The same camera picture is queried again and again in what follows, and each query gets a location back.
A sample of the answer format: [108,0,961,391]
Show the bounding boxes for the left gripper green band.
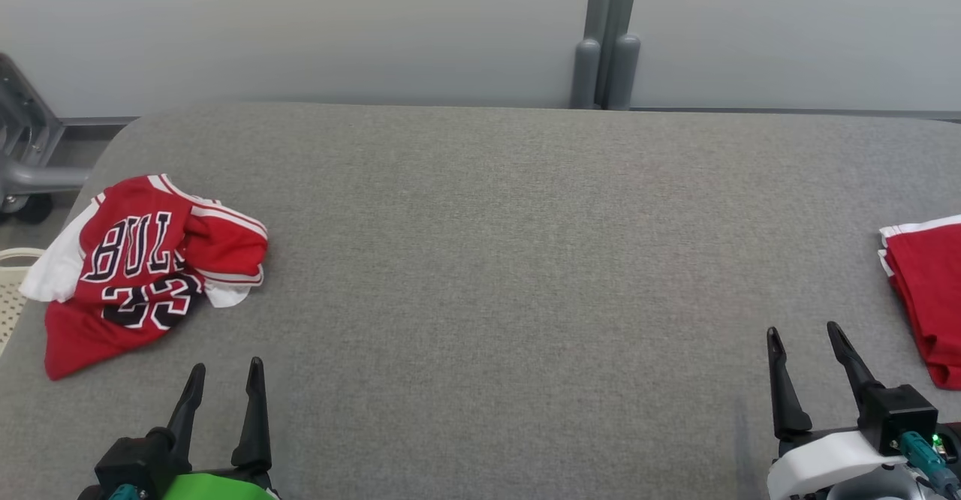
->
[158,357,281,500]

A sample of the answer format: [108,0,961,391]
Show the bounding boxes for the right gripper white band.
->
[766,321,909,500]

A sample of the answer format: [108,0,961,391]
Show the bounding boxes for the red and white basketball jersey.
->
[19,173,269,382]

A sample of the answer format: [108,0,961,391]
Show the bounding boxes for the folded plain red garment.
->
[877,215,961,390]

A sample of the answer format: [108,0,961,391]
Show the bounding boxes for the beige plastic laundry basket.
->
[0,248,46,357]

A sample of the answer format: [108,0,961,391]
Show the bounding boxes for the black caster wheel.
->
[0,194,55,224]

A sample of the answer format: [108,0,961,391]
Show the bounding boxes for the grey metal trolley frame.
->
[0,53,92,208]

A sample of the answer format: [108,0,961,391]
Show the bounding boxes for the grey metal partition post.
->
[568,0,644,110]

